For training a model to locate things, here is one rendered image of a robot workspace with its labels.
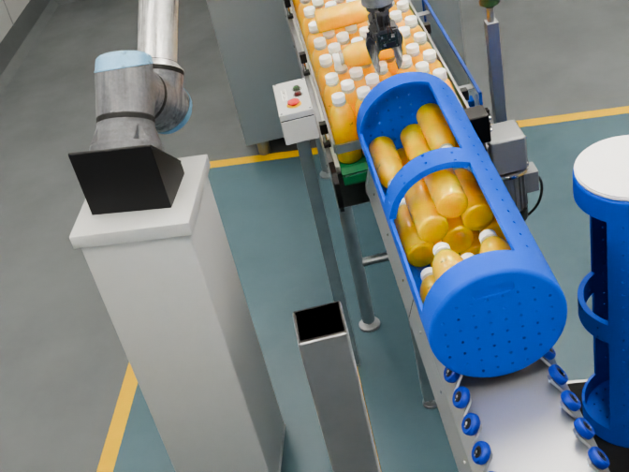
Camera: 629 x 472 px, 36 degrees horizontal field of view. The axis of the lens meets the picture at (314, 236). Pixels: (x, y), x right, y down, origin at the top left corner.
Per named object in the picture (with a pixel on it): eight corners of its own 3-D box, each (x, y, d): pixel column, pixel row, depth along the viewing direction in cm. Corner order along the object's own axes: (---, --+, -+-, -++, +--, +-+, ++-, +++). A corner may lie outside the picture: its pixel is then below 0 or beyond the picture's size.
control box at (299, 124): (285, 145, 285) (278, 115, 279) (279, 113, 301) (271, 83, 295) (319, 138, 285) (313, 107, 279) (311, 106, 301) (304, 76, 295)
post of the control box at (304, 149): (349, 368, 350) (293, 130, 291) (347, 361, 353) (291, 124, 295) (360, 365, 350) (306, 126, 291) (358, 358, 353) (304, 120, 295)
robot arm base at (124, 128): (77, 153, 245) (76, 113, 247) (106, 166, 264) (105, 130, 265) (149, 145, 242) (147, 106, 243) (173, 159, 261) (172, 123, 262)
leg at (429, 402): (424, 410, 327) (398, 266, 290) (420, 398, 332) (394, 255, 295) (441, 406, 327) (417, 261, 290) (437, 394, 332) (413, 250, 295)
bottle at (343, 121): (333, 158, 292) (322, 104, 281) (350, 147, 296) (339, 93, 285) (349, 165, 288) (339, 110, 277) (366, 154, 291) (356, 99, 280)
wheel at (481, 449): (485, 452, 184) (494, 454, 185) (479, 435, 188) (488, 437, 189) (473, 467, 186) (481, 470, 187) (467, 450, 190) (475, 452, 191)
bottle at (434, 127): (438, 99, 258) (456, 134, 243) (445, 121, 262) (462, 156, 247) (413, 109, 259) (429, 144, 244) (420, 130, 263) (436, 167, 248)
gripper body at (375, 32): (374, 54, 265) (368, 13, 258) (369, 41, 272) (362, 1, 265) (402, 48, 265) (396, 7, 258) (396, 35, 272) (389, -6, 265)
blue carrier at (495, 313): (440, 393, 204) (418, 292, 187) (366, 174, 275) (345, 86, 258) (573, 359, 203) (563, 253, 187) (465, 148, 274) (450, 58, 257)
